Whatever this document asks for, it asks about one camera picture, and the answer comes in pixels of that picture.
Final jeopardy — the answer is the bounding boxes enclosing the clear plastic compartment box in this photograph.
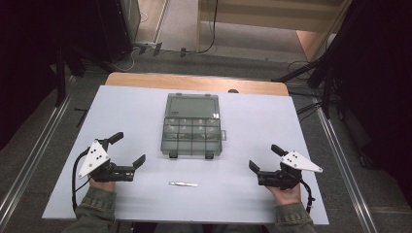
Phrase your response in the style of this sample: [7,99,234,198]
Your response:
[159,92,227,160]

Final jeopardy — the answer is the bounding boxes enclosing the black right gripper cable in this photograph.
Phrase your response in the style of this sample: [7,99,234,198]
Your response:
[299,179,317,215]

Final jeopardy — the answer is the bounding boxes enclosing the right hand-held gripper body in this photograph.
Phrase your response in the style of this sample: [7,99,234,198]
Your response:
[257,150,325,191]

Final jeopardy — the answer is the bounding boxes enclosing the dark cabinet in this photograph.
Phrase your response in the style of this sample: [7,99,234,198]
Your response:
[93,0,142,63]

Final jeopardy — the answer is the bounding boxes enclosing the light wooden furniture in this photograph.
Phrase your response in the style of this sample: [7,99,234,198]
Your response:
[194,0,354,63]

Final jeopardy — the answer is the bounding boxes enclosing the black hanging cable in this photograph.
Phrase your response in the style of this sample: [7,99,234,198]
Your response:
[193,0,219,54]

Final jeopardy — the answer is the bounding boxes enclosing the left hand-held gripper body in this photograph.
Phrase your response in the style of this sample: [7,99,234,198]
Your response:
[77,138,136,183]

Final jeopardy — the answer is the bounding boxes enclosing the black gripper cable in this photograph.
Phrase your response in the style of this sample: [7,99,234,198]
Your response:
[71,147,92,212]
[299,179,317,215]

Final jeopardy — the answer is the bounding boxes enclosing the person's left hand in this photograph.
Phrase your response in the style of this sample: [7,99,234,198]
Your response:
[88,177,117,194]

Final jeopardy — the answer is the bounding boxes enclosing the wooden table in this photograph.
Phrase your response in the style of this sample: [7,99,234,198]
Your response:
[105,72,290,97]

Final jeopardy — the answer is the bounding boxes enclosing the black metal stand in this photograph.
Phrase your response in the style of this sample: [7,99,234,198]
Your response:
[53,45,86,109]
[271,48,344,119]

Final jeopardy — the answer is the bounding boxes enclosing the white board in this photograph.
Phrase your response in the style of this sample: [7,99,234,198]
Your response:
[42,84,330,226]

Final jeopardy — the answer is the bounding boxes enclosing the aluminium floor rail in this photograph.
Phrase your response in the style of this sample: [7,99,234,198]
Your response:
[314,103,379,233]
[0,76,77,213]

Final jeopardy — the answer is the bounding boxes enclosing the white floor cable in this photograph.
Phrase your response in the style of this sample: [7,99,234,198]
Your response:
[111,47,144,73]

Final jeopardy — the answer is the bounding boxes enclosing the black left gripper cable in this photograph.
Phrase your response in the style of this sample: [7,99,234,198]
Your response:
[71,147,92,212]

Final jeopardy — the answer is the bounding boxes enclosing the black floor bracket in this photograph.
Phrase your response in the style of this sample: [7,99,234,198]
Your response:
[73,107,89,128]

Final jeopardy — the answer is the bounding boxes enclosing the silver metal drill bit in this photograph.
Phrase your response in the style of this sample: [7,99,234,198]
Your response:
[168,181,199,188]

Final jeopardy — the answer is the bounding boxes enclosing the person's right hand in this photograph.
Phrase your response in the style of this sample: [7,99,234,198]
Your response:
[264,183,303,207]

